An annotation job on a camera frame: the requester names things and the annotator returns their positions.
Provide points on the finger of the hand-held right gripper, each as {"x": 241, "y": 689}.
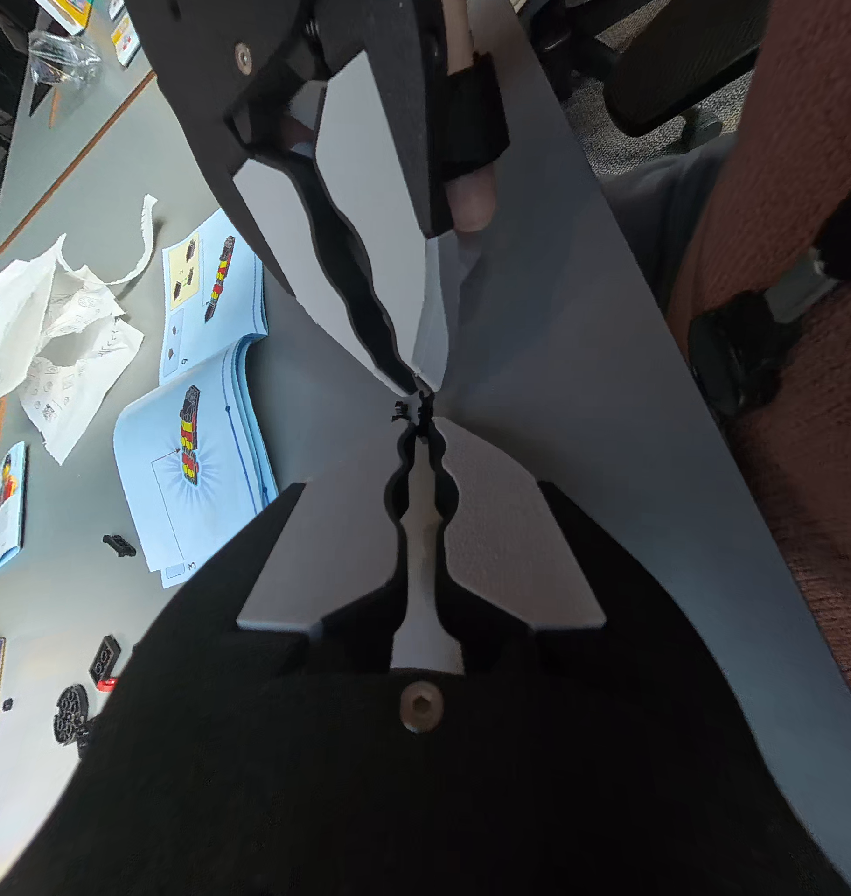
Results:
{"x": 285, "y": 224}
{"x": 369, "y": 175}

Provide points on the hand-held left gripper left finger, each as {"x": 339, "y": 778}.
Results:
{"x": 327, "y": 553}

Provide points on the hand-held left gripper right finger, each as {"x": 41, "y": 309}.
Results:
{"x": 516, "y": 546}

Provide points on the small black toy piece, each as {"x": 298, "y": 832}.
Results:
{"x": 415, "y": 413}

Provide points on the person's right forearm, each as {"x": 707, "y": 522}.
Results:
{"x": 789, "y": 140}

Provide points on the grey desk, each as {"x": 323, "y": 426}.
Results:
{"x": 572, "y": 315}
{"x": 68, "y": 161}

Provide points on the person's right hand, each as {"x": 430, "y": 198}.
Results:
{"x": 473, "y": 203}

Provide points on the small printed card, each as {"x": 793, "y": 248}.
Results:
{"x": 124, "y": 35}

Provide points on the clear plastic bag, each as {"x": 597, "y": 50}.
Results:
{"x": 65, "y": 59}

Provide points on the torn white paper strip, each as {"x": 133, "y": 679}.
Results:
{"x": 145, "y": 231}

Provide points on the yellow and white booklet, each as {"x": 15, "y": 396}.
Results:
{"x": 68, "y": 12}

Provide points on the open blue instruction booklet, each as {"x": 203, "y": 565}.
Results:
{"x": 187, "y": 490}

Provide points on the small black toy plate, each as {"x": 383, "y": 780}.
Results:
{"x": 120, "y": 545}

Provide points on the black toy brick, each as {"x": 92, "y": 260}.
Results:
{"x": 105, "y": 658}

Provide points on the red toy brick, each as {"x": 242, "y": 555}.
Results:
{"x": 107, "y": 684}

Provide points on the person's grey trousers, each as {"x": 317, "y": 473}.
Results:
{"x": 649, "y": 210}

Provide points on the crumpled white paper bag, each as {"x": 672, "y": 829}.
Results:
{"x": 19, "y": 336}

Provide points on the person's brown sweater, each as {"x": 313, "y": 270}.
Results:
{"x": 817, "y": 525}

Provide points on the black round toy disc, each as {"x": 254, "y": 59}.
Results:
{"x": 71, "y": 712}

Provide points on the leaflet with toy figure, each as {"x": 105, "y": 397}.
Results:
{"x": 2, "y": 511}

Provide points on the black office chair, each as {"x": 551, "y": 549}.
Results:
{"x": 684, "y": 63}

